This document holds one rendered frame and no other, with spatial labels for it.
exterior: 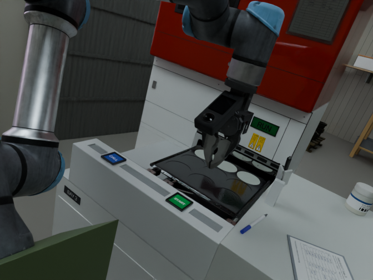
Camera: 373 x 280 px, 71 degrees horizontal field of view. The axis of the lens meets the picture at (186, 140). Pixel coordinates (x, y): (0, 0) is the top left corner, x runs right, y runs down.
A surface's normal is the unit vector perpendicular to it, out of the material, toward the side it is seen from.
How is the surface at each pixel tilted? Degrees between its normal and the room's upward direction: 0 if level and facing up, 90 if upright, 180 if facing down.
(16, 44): 90
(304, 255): 0
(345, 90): 90
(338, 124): 90
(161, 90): 90
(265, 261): 0
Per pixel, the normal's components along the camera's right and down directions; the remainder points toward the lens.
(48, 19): 0.19, 0.69
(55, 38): 0.73, 0.05
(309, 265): 0.26, -0.89
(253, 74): 0.17, 0.41
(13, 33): 0.71, 0.44
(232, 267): -0.55, 0.18
